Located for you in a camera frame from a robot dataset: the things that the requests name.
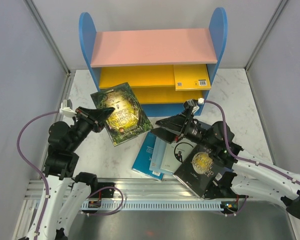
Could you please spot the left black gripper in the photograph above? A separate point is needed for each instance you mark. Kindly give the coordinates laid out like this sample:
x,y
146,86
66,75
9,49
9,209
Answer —
x,y
92,115

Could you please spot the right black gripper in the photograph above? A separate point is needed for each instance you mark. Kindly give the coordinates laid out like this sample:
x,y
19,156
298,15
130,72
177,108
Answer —
x,y
180,123

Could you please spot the green Alice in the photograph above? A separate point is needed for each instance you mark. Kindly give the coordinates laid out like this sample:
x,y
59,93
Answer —
x,y
128,120

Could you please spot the yellow book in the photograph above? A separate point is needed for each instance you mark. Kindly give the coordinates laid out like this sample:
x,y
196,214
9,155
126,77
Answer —
x,y
191,77

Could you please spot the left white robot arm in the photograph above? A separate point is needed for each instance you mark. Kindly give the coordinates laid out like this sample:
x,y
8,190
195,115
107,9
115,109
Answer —
x,y
63,192

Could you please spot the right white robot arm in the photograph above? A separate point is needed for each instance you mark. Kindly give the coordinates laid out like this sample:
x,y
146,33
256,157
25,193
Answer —
x,y
220,137

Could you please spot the light blue book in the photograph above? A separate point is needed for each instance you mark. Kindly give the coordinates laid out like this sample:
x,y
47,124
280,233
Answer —
x,y
157,156

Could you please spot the pale grey Gatsby book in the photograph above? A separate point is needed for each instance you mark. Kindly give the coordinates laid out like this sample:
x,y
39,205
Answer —
x,y
175,154

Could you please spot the navy blue book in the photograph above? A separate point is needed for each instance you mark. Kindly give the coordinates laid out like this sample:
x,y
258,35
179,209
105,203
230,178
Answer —
x,y
203,126

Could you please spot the black Moon and Sixpence book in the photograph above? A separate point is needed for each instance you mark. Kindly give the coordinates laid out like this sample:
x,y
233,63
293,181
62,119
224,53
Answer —
x,y
198,170

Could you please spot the bright blue book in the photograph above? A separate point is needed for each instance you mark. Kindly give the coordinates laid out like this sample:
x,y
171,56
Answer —
x,y
143,160

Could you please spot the blue pink yellow bookshelf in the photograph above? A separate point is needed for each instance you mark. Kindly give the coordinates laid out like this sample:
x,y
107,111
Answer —
x,y
145,59

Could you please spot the dark purple blue book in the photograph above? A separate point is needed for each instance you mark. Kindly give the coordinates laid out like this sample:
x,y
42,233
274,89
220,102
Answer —
x,y
228,161

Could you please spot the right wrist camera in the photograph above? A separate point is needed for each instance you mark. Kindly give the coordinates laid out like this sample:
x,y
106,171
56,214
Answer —
x,y
194,104

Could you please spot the aluminium rail frame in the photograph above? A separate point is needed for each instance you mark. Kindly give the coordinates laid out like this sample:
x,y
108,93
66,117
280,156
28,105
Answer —
x,y
150,189

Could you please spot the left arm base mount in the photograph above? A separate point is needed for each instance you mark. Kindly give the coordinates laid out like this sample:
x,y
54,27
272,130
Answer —
x,y
105,190

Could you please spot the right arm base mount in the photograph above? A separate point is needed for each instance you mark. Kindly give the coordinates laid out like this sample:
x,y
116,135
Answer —
x,y
231,202

